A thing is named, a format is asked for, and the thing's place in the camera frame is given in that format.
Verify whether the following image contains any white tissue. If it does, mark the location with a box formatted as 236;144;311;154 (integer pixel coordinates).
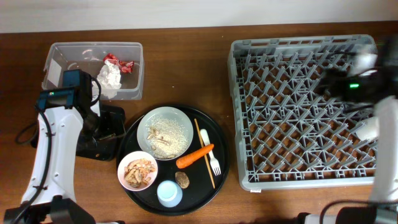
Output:
96;60;122;99

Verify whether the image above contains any red snack wrapper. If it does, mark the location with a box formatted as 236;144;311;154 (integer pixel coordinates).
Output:
103;53;135;73

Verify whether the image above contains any pink bowl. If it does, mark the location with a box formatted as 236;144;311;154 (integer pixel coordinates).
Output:
117;151;159;191

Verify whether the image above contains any grey plate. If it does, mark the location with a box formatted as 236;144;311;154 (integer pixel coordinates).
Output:
137;106;193;161

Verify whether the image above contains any peanut shells pile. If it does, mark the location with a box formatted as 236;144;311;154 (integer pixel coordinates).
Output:
124;159;157;189

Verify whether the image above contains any pile of white rice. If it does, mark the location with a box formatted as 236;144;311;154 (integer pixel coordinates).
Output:
147;115;188;159

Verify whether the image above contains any orange carrot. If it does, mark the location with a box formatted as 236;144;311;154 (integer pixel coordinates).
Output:
176;144;214;169

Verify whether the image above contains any light blue cup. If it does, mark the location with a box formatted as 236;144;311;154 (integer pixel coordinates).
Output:
157;180;183;208

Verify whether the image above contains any white plastic fork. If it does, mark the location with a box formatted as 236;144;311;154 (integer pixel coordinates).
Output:
200;129;221;176

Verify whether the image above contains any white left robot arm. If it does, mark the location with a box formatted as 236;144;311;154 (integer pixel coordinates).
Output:
22;70;100;205

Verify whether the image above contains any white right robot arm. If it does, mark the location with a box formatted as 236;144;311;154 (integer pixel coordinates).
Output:
315;35;397;202

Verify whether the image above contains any clear plastic waste bin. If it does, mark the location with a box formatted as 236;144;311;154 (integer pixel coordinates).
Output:
42;42;144;101

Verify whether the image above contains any grey dishwasher rack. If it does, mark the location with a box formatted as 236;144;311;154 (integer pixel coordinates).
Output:
228;34;377;192

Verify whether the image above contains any white label on bin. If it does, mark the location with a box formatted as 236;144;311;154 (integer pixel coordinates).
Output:
47;59;62;87

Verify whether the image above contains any black rectangular tray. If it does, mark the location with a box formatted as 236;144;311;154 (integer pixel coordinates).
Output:
76;102;126;161

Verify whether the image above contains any round black serving tray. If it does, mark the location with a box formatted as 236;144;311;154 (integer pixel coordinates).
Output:
123;104;230;216

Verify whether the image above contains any wooden chopstick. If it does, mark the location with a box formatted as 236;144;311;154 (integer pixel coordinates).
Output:
193;118;216;190

